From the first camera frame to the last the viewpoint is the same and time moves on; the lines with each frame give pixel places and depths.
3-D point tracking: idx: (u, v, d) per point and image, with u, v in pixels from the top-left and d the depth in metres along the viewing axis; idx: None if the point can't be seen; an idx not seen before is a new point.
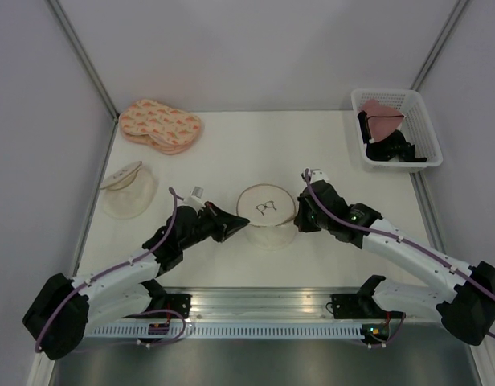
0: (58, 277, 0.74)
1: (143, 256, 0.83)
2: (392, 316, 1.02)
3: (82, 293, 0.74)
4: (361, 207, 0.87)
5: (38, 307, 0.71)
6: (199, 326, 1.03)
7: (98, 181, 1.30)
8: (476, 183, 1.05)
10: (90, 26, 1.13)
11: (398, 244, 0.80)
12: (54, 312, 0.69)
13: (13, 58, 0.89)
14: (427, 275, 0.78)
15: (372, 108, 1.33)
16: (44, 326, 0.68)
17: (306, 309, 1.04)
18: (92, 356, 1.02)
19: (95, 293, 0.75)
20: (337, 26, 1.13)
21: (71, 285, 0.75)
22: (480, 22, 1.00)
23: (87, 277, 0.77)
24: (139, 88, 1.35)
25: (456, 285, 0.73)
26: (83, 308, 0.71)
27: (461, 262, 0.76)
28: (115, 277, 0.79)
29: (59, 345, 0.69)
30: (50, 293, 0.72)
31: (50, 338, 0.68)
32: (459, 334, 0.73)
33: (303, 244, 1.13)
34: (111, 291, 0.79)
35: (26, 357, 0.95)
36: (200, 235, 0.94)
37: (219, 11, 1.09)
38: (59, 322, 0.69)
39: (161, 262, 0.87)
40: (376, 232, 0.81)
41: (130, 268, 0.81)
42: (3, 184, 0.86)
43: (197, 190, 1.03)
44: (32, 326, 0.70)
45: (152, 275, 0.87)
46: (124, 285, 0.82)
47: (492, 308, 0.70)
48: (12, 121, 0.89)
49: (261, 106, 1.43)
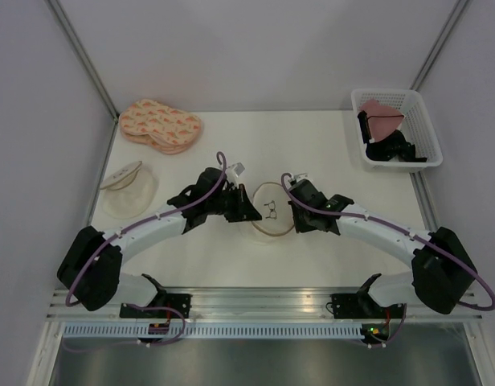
0: (88, 229, 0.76)
1: (169, 212, 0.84)
2: (392, 316, 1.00)
3: (114, 244, 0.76)
4: (336, 196, 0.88)
5: (72, 261, 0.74)
6: (200, 326, 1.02)
7: (98, 182, 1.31)
8: (476, 182, 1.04)
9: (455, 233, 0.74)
10: (91, 26, 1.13)
11: (364, 223, 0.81)
12: (84, 266, 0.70)
13: (10, 58, 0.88)
14: (391, 246, 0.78)
15: (372, 108, 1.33)
16: (76, 279, 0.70)
17: (306, 309, 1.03)
18: (92, 355, 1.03)
19: (127, 244, 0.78)
20: (337, 26, 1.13)
21: (102, 238, 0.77)
22: (481, 22, 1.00)
23: (117, 229, 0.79)
24: (138, 88, 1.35)
25: (415, 249, 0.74)
26: (118, 257, 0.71)
27: (422, 231, 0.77)
28: (145, 229, 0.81)
29: (96, 295, 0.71)
30: (81, 247, 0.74)
31: (85, 289, 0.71)
32: (427, 301, 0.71)
33: (304, 244, 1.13)
34: (141, 244, 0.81)
35: (25, 359, 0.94)
36: (227, 206, 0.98)
37: (218, 10, 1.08)
38: (92, 274, 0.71)
39: (189, 219, 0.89)
40: (345, 215, 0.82)
41: (158, 222, 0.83)
42: (2, 184, 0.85)
43: (239, 168, 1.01)
44: (68, 278, 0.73)
45: (179, 231, 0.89)
46: (153, 236, 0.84)
47: (456, 273, 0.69)
48: (10, 120, 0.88)
49: (261, 106, 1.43)
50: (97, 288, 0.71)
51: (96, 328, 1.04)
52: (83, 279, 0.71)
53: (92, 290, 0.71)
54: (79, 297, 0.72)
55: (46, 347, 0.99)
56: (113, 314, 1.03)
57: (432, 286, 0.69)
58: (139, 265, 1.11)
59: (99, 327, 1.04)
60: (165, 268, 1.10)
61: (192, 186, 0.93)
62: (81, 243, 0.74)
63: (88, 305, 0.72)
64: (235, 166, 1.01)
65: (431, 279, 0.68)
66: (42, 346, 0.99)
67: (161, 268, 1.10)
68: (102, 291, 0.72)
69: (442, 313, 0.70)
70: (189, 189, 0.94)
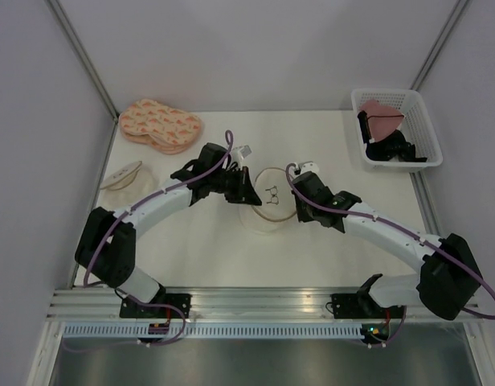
0: (97, 209, 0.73)
1: (175, 186, 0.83)
2: (392, 316, 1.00)
3: (126, 221, 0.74)
4: (343, 193, 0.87)
5: (87, 242, 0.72)
6: (199, 326, 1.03)
7: (98, 182, 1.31)
8: (477, 182, 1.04)
9: (466, 240, 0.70)
10: (91, 26, 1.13)
11: (373, 223, 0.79)
12: (100, 246, 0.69)
13: (11, 59, 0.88)
14: (399, 250, 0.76)
15: (372, 108, 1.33)
16: (94, 259, 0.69)
17: (306, 309, 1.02)
18: (92, 355, 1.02)
19: (138, 221, 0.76)
20: (337, 26, 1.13)
21: (113, 216, 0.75)
22: (481, 22, 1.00)
23: (127, 207, 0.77)
24: (137, 88, 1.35)
25: (425, 255, 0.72)
26: (132, 232, 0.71)
27: (431, 234, 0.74)
28: (153, 205, 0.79)
29: (116, 273, 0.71)
30: (93, 227, 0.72)
31: (104, 268, 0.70)
32: (433, 308, 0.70)
33: (304, 244, 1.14)
34: (150, 219, 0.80)
35: (25, 359, 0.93)
36: (227, 186, 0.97)
37: (218, 10, 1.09)
38: (108, 253, 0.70)
39: (194, 190, 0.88)
40: (353, 214, 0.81)
41: (164, 196, 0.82)
42: (3, 184, 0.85)
43: (245, 151, 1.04)
44: (86, 259, 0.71)
45: (186, 203, 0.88)
46: (161, 212, 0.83)
47: (466, 282, 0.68)
48: (11, 120, 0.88)
49: (261, 106, 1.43)
50: (116, 266, 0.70)
51: (96, 328, 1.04)
52: (101, 258, 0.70)
53: (111, 268, 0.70)
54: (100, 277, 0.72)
55: (46, 347, 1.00)
56: (112, 314, 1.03)
57: (439, 293, 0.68)
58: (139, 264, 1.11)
59: (99, 327, 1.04)
60: (165, 268, 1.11)
61: (194, 162, 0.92)
62: (92, 223, 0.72)
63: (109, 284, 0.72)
64: (241, 149, 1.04)
65: (440, 287, 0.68)
66: (42, 346, 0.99)
67: (162, 268, 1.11)
68: (121, 268, 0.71)
69: (447, 319, 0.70)
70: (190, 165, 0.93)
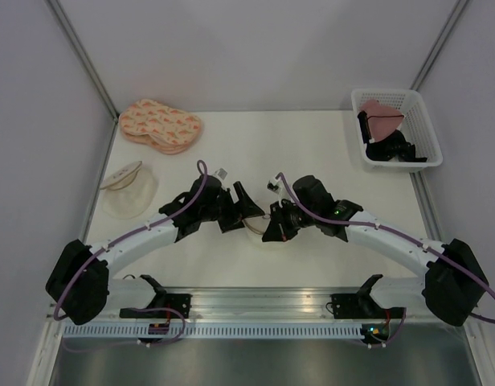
0: (75, 244, 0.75)
1: (158, 222, 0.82)
2: (392, 316, 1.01)
3: (100, 258, 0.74)
4: (345, 202, 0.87)
5: (59, 275, 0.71)
6: (199, 326, 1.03)
7: (98, 182, 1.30)
8: (477, 182, 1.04)
9: (468, 245, 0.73)
10: (91, 26, 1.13)
11: (375, 232, 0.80)
12: (71, 278, 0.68)
13: (11, 59, 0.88)
14: (403, 257, 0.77)
15: (372, 108, 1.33)
16: (63, 292, 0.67)
17: (306, 309, 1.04)
18: (92, 355, 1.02)
19: (114, 259, 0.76)
20: (337, 26, 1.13)
21: (89, 252, 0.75)
22: (481, 22, 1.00)
23: (104, 242, 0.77)
24: (138, 88, 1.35)
25: (429, 261, 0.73)
26: (105, 272, 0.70)
27: (435, 241, 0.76)
28: (135, 241, 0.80)
29: (84, 308, 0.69)
30: (68, 260, 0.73)
31: (72, 304, 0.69)
32: (444, 318, 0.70)
33: (304, 244, 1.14)
34: (128, 256, 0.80)
35: (24, 359, 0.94)
36: (220, 211, 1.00)
37: (219, 10, 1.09)
38: (80, 288, 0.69)
39: (180, 226, 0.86)
40: (355, 224, 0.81)
41: (146, 233, 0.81)
42: (3, 185, 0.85)
43: (222, 172, 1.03)
44: (56, 293, 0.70)
45: (172, 239, 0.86)
46: (144, 248, 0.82)
47: (472, 288, 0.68)
48: (11, 121, 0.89)
49: (262, 106, 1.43)
50: (86, 301, 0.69)
51: (96, 329, 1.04)
52: (71, 293, 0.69)
53: (79, 303, 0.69)
54: (67, 312, 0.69)
55: (46, 347, 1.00)
56: (113, 314, 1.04)
57: (446, 299, 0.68)
58: (138, 268, 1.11)
59: (99, 327, 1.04)
60: (165, 268, 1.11)
61: (185, 193, 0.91)
62: (68, 257, 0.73)
63: (75, 319, 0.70)
64: (218, 171, 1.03)
65: (446, 293, 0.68)
66: (42, 346, 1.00)
67: (162, 268, 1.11)
68: (92, 303, 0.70)
69: (453, 325, 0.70)
70: (182, 196, 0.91)
